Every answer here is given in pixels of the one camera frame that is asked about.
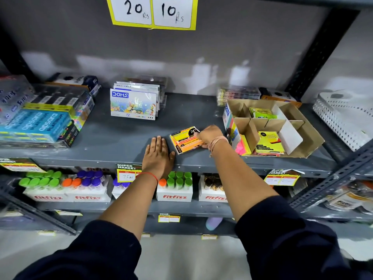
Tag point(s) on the person's left hand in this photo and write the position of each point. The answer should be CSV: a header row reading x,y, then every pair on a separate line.
x,y
157,160

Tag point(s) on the person's right hand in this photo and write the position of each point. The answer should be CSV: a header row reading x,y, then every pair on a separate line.
x,y
211,134

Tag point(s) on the person's left little finger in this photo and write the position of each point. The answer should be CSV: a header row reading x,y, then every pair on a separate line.
x,y
147,151

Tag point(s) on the person's left middle finger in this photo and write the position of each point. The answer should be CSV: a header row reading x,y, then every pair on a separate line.
x,y
159,145

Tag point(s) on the person's left thumb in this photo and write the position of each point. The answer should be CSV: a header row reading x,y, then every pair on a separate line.
x,y
172,158

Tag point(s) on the person's right thumb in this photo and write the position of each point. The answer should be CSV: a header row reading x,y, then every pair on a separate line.
x,y
199,134

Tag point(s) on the orange yellow sticky note packet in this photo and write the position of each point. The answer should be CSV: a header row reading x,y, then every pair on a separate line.
x,y
184,140

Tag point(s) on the person's left forearm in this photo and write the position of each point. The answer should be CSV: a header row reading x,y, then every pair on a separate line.
x,y
131,204

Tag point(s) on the person's right forearm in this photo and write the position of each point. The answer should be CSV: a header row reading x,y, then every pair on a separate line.
x,y
239,177

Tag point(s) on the cluster of small green capped bottles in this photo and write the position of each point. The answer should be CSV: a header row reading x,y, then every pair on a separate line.
x,y
179,179

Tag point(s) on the orange capped bottle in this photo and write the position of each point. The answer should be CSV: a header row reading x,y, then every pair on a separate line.
x,y
162,182
76,182
67,182

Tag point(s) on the yellow green shelf price label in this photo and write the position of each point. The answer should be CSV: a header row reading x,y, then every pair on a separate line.
x,y
20,165
281,178
126,173

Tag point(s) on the grey metal shelving rack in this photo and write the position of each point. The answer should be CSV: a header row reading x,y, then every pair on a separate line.
x,y
116,139

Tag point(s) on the multicolour sticky note pack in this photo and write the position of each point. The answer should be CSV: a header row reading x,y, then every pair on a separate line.
x,y
231,125

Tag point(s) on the white red print display box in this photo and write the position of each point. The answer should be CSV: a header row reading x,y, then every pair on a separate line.
x,y
174,195
119,191
212,196
46,196
90,195

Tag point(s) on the neon pink sticky notes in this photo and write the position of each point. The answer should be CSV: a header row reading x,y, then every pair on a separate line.
x,y
240,148

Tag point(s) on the stack of white crayon boxes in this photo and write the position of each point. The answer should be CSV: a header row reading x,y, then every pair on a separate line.
x,y
132,104

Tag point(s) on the group of brown capped bottles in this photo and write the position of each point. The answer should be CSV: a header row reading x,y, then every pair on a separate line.
x,y
214,182

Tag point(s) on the clear pack of colour pencils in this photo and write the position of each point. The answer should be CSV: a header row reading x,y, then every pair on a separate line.
x,y
238,93

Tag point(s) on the small yellow shelf label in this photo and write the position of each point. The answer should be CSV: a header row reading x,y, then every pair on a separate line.
x,y
46,233
68,213
209,237
169,218
145,235

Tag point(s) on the group of purple capped bottles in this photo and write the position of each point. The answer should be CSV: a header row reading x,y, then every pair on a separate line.
x,y
90,177

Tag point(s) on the green sticky note pack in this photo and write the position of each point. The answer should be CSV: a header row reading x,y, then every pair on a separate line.
x,y
262,114

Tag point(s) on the yellow black sticky note pack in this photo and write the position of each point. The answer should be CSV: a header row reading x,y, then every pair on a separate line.
x,y
269,142

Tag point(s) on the pale purple bottle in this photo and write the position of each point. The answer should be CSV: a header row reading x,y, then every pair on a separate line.
x,y
213,223

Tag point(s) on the black neon pencil box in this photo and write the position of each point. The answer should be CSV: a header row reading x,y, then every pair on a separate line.
x,y
69,134

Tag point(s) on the black orange flat box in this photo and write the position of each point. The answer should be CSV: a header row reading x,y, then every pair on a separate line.
x,y
278,96

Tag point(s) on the white cardboard divider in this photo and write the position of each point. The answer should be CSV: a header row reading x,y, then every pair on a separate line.
x,y
287,131

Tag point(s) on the black white orange box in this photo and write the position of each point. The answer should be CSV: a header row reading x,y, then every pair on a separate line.
x,y
77,80

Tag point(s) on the wrapped black yellow pencil boxes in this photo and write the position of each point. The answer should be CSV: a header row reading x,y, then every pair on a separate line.
x,y
59,99

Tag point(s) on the open cardboard display box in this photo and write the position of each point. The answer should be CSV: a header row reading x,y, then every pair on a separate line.
x,y
309,137

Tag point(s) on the group of green capped bottles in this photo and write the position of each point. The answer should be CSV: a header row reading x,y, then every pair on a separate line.
x,y
40,180

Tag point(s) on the stack of blue pencil boxes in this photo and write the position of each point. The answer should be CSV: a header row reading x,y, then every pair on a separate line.
x,y
36,125

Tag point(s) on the person's dark blue left sleeve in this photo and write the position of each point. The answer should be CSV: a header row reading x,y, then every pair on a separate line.
x,y
87,256

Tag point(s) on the person's dark blue sleeve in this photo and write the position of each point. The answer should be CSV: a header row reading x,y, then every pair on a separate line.
x,y
87,256
291,244

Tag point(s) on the yellow bordered white price sign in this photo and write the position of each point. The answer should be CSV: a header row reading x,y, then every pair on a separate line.
x,y
151,11

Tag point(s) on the grey slotted metal side rack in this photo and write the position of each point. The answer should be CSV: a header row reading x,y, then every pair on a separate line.
x,y
329,183

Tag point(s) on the person's dark blue right sleeve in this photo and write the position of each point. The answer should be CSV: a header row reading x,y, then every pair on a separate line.
x,y
291,244

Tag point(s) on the clear wrapped pencil bundle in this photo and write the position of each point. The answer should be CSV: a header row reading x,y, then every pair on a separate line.
x,y
13,96

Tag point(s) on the white perforated plastic basket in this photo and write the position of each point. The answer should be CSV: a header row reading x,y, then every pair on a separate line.
x,y
343,119

